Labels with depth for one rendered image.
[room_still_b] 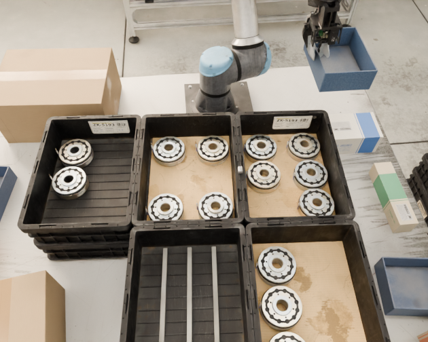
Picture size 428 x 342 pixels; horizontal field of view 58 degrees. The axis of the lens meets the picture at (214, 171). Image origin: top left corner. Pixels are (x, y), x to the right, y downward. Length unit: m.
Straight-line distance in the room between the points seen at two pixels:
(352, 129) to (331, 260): 0.54
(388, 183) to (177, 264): 0.75
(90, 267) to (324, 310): 0.70
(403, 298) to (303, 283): 0.34
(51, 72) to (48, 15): 2.09
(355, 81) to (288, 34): 2.07
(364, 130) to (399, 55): 1.81
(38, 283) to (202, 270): 0.43
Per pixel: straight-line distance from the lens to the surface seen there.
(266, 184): 1.18
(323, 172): 1.24
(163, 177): 1.23
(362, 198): 1.42
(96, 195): 1.23
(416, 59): 3.27
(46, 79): 1.53
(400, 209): 1.37
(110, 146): 1.34
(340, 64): 1.27
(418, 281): 1.35
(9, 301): 1.14
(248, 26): 1.41
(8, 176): 1.49
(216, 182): 1.21
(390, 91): 2.92
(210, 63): 1.36
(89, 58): 1.57
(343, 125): 1.48
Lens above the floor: 1.84
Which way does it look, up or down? 55 degrees down
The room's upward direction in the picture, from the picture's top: straight up
